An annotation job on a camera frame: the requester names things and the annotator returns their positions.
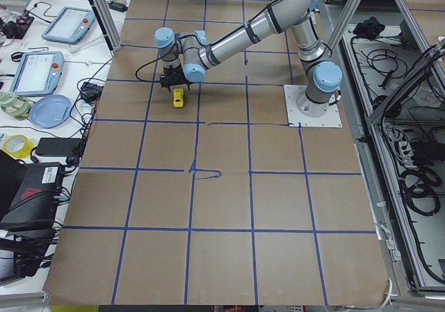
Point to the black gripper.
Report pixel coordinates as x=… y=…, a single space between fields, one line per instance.
x=176 y=75

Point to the yellow beetle toy car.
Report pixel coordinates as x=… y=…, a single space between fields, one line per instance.
x=178 y=98

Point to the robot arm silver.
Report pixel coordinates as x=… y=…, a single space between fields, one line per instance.
x=187 y=56

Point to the far teach pendant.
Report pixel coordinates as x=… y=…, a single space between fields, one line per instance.
x=69 y=26

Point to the teach pendant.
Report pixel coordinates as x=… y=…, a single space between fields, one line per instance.
x=69 y=26
x=38 y=74

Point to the black power adapter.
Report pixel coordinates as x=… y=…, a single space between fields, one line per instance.
x=57 y=147

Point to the blue plastic plate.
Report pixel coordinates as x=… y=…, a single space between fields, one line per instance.
x=50 y=111

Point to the near teach pendant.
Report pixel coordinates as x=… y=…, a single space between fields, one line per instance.
x=38 y=74

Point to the green tape rolls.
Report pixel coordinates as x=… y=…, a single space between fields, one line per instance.
x=15 y=106

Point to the yellow tape roll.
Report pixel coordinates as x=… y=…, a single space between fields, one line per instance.
x=17 y=146

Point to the black computer box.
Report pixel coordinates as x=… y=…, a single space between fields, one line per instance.
x=28 y=194

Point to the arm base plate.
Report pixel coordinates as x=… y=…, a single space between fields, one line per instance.
x=301 y=112

